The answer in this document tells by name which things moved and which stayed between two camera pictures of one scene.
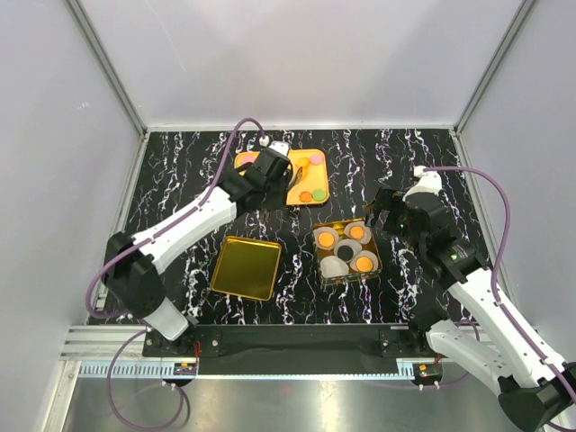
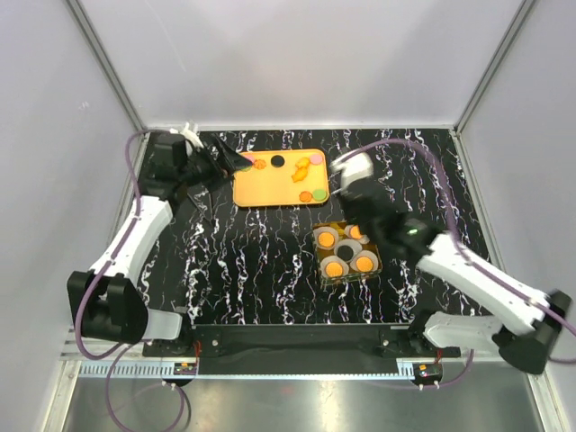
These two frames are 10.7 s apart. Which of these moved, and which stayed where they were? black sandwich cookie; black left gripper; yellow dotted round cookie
Moved: black left gripper
Stayed: yellow dotted round cookie; black sandwich cookie
